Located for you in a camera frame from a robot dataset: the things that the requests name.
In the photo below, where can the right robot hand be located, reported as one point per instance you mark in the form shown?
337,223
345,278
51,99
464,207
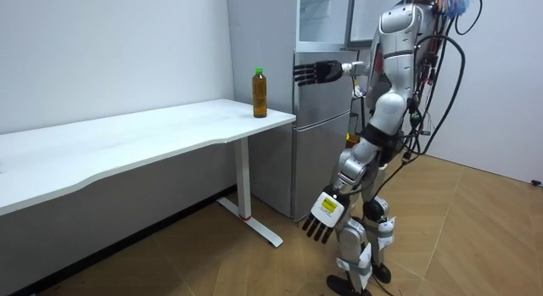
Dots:
324,72

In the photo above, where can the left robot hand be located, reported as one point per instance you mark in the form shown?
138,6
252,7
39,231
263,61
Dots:
327,211

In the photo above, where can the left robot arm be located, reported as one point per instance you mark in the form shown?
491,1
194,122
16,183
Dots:
391,106

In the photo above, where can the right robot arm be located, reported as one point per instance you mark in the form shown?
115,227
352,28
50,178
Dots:
357,68

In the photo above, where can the robot legs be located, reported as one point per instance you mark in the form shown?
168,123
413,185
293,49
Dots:
354,241

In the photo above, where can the grey fridge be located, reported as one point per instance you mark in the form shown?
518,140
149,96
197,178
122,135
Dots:
316,160

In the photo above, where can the brown tea bottle green cap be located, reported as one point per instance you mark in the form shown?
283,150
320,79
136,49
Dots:
259,96

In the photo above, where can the open grey fridge door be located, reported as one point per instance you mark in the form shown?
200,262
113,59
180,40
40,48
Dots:
365,16

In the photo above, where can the robot body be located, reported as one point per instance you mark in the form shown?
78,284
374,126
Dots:
427,41

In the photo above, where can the white desk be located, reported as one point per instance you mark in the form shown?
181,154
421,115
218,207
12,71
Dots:
127,135

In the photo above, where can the small black floor object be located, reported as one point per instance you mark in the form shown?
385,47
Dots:
536,182

